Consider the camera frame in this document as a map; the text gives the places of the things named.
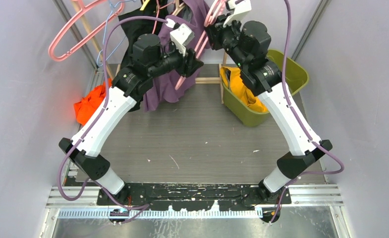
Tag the orange cloth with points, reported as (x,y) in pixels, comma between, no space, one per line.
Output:
(85,108)

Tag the green plastic basket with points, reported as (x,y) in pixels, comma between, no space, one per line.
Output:
(296,78)

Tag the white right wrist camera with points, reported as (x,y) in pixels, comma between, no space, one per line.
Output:
(238,9)

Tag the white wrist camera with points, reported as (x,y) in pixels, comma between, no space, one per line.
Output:
(238,9)
(180,37)

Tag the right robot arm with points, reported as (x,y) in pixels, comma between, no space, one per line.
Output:
(247,44)

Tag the yellow skirt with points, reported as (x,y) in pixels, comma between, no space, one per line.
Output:
(232,80)

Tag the purple skirt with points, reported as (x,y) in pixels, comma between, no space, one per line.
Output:
(163,90)

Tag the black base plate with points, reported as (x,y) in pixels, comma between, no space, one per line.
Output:
(198,197)

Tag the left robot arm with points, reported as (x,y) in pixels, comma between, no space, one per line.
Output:
(149,60)

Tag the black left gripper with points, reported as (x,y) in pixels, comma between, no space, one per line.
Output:
(188,67)

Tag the cream yellow hanger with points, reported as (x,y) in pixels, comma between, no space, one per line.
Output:
(144,4)

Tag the black skirt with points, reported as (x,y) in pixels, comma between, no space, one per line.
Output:
(136,28)

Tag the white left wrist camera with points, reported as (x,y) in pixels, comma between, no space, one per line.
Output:
(180,37)

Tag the wooden clothes rack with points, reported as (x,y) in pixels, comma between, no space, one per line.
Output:
(210,80)

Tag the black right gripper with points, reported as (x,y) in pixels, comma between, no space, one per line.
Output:
(216,29)

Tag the pink plastic hanger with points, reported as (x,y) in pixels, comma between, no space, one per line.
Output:
(215,10)

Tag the pink empty hanger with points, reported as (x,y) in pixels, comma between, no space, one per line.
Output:
(78,23)

